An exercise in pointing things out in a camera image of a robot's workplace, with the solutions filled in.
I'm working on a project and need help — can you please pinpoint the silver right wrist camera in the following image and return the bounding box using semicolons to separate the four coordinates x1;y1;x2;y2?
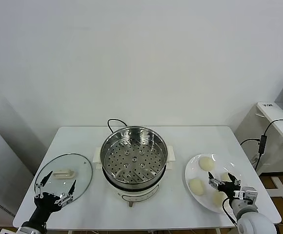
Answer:
239;186;258;208

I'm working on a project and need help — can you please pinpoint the black cooker power cord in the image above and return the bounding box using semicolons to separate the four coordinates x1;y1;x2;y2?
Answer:
107;118;129;134

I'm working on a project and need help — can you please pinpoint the white floor cabinet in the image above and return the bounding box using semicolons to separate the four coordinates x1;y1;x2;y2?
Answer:
0;117;36;220

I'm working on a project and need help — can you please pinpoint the large white plate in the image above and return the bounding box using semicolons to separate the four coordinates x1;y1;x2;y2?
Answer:
184;153;251;215

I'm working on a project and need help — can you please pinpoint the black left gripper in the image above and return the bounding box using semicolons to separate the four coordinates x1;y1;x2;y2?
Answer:
34;170;77;218

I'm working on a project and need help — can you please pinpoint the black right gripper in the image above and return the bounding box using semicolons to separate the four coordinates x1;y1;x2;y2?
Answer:
207;171;242;200

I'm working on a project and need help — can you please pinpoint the perforated steel steamer basket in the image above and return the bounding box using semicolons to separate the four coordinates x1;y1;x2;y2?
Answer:
100;126;168;189

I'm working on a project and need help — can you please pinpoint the black cable with adapter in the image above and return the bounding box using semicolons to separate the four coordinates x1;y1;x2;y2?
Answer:
240;118;283;171

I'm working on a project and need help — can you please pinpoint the round glass pot lid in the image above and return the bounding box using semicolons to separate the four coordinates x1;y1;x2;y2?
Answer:
35;153;94;204

